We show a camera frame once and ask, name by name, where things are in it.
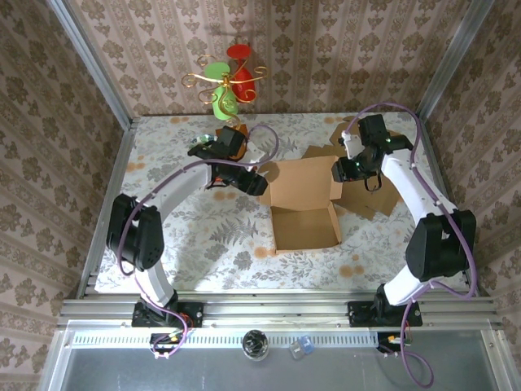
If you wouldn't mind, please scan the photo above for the brown cardboard mailer box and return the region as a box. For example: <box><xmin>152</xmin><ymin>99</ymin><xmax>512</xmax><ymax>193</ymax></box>
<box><xmin>300</xmin><ymin>116</ymin><xmax>405</xmax><ymax>222</ymax></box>
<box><xmin>256</xmin><ymin>156</ymin><xmax>345</xmax><ymax>256</ymax></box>

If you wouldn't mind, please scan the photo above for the small clear blue box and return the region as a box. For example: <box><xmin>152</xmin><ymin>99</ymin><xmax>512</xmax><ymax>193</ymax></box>
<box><xmin>287</xmin><ymin>336</ymin><xmax>314</xmax><ymax>360</ymax></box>

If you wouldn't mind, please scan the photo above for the floral tablecloth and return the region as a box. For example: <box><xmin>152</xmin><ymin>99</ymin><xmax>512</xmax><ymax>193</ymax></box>
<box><xmin>95</xmin><ymin>112</ymin><xmax>469</xmax><ymax>292</ymax></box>

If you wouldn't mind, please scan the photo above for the red plastic wine glass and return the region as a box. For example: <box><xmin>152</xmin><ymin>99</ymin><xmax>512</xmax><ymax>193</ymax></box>
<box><xmin>225</xmin><ymin>43</ymin><xmax>257</xmax><ymax>103</ymax></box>

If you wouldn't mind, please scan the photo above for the green plastic wine glass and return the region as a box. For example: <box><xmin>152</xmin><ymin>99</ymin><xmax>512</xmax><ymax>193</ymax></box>
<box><xmin>203</xmin><ymin>60</ymin><xmax>240</xmax><ymax>121</ymax></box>

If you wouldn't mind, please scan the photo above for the round glass jar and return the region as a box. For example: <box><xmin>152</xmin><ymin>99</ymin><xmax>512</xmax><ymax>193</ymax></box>
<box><xmin>242</xmin><ymin>328</ymin><xmax>270</xmax><ymax>362</ymax></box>

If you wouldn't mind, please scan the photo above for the black power connector block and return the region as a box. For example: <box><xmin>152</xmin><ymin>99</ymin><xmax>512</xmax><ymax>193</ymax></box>
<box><xmin>376</xmin><ymin>332</ymin><xmax>413</xmax><ymax>354</ymax></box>
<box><xmin>149</xmin><ymin>332</ymin><xmax>192</xmax><ymax>354</ymax></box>

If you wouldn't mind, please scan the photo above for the grey metal shelf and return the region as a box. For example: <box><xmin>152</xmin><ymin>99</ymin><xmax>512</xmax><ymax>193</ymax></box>
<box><xmin>38</xmin><ymin>321</ymin><xmax>510</xmax><ymax>391</ymax></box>

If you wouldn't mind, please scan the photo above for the gold wire stand wooden base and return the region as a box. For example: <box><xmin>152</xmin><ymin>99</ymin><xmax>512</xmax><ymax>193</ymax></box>
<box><xmin>181</xmin><ymin>55</ymin><xmax>268</xmax><ymax>162</ymax></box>

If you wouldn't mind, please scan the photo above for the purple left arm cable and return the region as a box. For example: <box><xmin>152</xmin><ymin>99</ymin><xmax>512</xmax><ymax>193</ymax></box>
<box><xmin>116</xmin><ymin>124</ymin><xmax>281</xmax><ymax>362</ymax></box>

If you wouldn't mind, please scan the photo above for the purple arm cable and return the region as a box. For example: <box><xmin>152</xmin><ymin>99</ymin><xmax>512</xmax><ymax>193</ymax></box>
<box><xmin>345</xmin><ymin>101</ymin><xmax>479</xmax><ymax>388</ymax></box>
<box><xmin>116</xmin><ymin>124</ymin><xmax>281</xmax><ymax>362</ymax></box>

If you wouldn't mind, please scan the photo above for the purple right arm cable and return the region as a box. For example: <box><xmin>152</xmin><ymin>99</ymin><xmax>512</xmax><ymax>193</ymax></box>
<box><xmin>345</xmin><ymin>101</ymin><xmax>479</xmax><ymax>388</ymax></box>

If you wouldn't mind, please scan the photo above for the aluminium table side rail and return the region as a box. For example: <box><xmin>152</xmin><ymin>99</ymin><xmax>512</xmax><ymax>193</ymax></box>
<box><xmin>75</xmin><ymin>117</ymin><xmax>138</xmax><ymax>301</ymax></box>
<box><xmin>414</xmin><ymin>113</ymin><xmax>481</xmax><ymax>295</ymax></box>

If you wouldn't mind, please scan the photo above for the aluminium mounting rail beam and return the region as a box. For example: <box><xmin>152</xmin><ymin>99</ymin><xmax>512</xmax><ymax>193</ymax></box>
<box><xmin>56</xmin><ymin>291</ymin><xmax>504</xmax><ymax>329</ymax></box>

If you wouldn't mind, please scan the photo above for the aluminium frame post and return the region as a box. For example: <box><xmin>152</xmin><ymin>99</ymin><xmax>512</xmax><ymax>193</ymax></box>
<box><xmin>46</xmin><ymin>0</ymin><xmax>138</xmax><ymax>130</ymax></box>
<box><xmin>414</xmin><ymin>0</ymin><xmax>497</xmax><ymax>119</ymax></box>

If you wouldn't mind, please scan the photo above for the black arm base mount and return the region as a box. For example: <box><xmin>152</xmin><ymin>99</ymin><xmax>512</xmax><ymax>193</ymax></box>
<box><xmin>130</xmin><ymin>301</ymin><xmax>204</xmax><ymax>329</ymax></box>
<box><xmin>347</xmin><ymin>299</ymin><xmax>423</xmax><ymax>328</ymax></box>

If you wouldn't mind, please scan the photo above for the white slotted cable duct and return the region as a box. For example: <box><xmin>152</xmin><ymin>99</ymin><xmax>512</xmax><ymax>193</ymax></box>
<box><xmin>67</xmin><ymin>328</ymin><xmax>379</xmax><ymax>348</ymax></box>

